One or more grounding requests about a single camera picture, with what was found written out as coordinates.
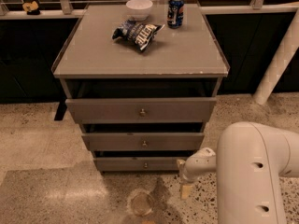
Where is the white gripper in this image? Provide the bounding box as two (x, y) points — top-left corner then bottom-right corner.
(177, 147), (216, 200)

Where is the grey bottom drawer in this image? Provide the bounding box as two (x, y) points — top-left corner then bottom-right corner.
(94, 157), (187, 172)

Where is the grey drawer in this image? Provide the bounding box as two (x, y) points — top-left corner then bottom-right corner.
(94, 157), (187, 172)
(66, 97), (216, 124)
(82, 133), (204, 151)

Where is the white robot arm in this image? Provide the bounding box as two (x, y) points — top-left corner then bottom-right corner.
(177, 122), (299, 224)

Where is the grey middle drawer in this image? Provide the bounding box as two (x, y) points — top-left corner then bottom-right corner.
(82, 133), (204, 151)

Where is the grey drawer cabinet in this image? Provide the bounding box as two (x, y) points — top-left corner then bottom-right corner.
(54, 4), (229, 160)

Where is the grey top drawer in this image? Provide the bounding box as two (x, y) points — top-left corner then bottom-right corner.
(66, 97), (216, 124)

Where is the blue chip bag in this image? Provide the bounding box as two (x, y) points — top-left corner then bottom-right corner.
(112, 20), (164, 52)

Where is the blue soda can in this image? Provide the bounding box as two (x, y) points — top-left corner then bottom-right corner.
(167, 0), (184, 29)

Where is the white diagonal pipe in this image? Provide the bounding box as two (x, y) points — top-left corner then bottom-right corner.
(252, 10), (299, 105)

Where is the white bowl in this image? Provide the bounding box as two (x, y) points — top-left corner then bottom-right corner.
(126, 0), (153, 21)

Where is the yellow object on ledge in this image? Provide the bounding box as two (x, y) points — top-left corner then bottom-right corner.
(22, 1), (40, 15)

